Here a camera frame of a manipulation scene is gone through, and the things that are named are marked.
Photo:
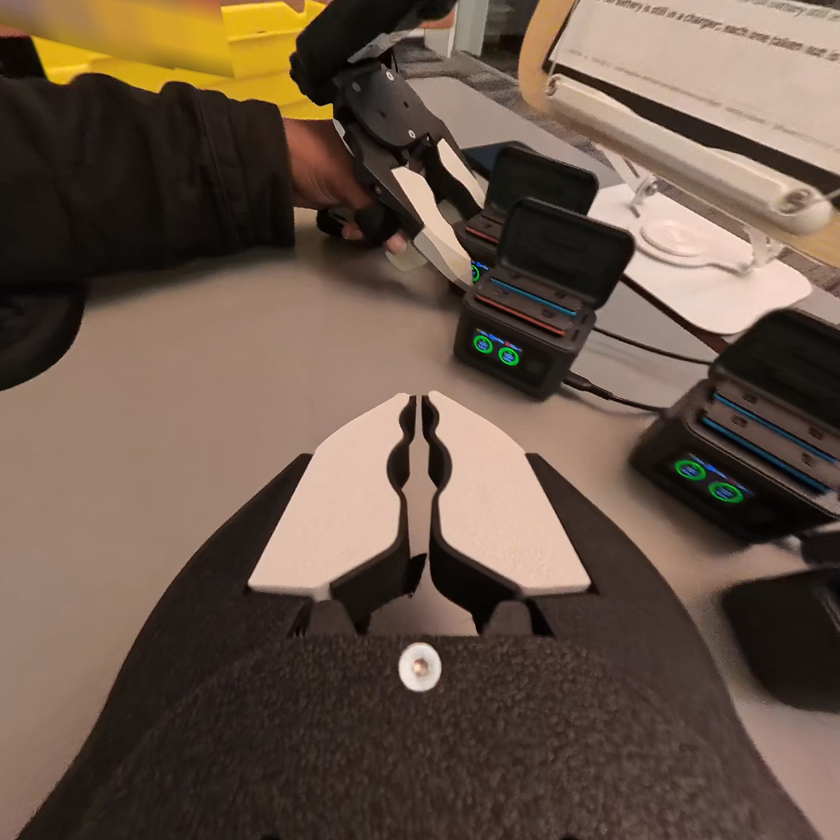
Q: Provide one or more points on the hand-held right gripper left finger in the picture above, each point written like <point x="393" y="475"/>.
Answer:
<point x="335" y="512"/>

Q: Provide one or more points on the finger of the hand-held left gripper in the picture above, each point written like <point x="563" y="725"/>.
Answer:
<point x="463" y="177"/>
<point x="431" y="223"/>

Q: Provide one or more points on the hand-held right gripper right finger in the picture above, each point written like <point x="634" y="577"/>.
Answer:
<point x="512" y="512"/>

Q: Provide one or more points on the black battery charging case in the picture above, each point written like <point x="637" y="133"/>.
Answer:
<point x="525" y="352"/>
<point x="794" y="643"/>
<point x="545" y="177"/>
<point x="735" y="496"/>

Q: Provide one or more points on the person's left forearm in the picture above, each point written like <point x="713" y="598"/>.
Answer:
<point x="145" y="184"/>

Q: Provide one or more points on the person's left hand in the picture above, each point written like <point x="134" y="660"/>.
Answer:
<point x="315" y="164"/>

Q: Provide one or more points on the dark flat pad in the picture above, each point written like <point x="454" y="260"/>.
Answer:
<point x="479" y="158"/>

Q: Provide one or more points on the wooden sign board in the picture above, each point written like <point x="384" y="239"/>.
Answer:
<point x="534" y="79"/>

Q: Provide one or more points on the yellow plastic bin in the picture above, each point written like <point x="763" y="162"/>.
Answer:
<point x="263" y="59"/>

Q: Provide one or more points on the white instruction sheet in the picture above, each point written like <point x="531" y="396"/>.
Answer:
<point x="709" y="59"/>

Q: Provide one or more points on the white stand base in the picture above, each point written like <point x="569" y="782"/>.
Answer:
<point x="735" y="295"/>

